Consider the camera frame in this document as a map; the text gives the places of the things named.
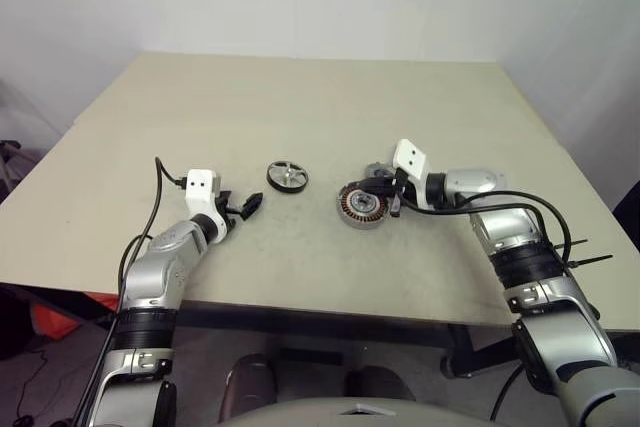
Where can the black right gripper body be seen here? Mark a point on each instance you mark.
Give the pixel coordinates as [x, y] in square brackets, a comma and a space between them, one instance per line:
[397, 187]

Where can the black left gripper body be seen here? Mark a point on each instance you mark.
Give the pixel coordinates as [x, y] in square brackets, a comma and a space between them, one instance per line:
[226, 207]

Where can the grey motor lid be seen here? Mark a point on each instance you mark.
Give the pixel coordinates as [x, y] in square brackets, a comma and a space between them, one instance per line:
[377, 167]

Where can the grey motor housing copper windings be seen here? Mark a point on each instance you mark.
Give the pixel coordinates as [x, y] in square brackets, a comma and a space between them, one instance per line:
[350, 210]

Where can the black spoked rotor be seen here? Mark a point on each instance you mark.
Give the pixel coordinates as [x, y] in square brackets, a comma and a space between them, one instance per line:
[286, 174]

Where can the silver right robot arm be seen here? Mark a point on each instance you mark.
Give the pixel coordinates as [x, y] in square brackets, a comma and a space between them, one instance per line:
[550, 327]

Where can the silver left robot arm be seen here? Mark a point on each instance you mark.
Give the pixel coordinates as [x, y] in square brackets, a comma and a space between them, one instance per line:
[160, 267]

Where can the dark rounded shape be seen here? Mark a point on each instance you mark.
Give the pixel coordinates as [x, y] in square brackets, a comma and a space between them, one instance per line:
[250, 382]

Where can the black zip tie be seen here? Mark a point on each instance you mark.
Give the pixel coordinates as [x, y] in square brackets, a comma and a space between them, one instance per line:
[592, 261]
[575, 243]

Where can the grey robot torso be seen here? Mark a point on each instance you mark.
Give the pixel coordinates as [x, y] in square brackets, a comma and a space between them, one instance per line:
[300, 414]

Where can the grey stand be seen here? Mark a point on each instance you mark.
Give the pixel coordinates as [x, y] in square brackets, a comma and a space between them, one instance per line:
[9, 157]

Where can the black chair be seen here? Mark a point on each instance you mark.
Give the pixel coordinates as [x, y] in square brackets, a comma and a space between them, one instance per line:
[631, 212]

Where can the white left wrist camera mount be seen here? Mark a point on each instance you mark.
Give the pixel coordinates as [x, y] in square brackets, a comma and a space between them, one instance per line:
[200, 192]

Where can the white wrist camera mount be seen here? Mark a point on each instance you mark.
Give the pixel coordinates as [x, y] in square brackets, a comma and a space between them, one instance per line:
[200, 192]
[411, 159]

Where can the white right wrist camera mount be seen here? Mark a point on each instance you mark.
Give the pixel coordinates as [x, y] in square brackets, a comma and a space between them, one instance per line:
[411, 159]

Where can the black table frame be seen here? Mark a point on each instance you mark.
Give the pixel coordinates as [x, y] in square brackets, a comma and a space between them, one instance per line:
[300, 319]

